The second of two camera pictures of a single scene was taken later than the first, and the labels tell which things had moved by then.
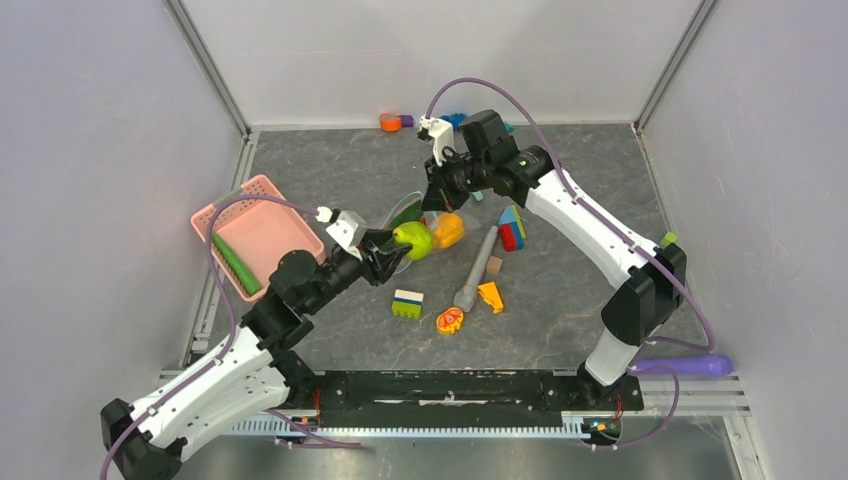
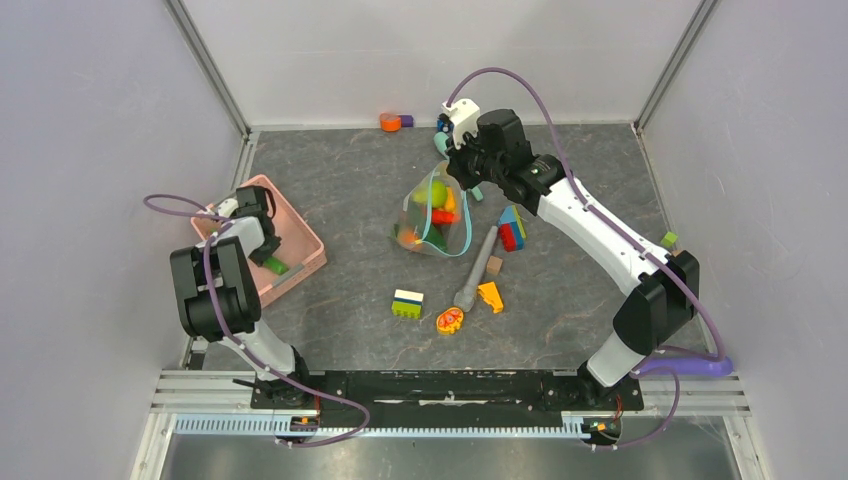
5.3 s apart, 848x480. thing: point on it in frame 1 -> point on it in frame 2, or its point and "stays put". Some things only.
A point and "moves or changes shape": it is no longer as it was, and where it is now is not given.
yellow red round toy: [450, 320] stays put
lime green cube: [670, 237] stays put
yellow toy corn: [449, 229] moves or changes shape
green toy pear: [416, 234] moves or changes shape
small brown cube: [494, 265] stays put
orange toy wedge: [489, 293] stays put
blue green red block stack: [512, 229] stays put
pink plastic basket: [260, 231] stays put
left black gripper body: [340, 272] -> [270, 247]
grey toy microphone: [464, 299] stays put
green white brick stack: [408, 304] stays put
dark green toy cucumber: [412, 214] -> [436, 237]
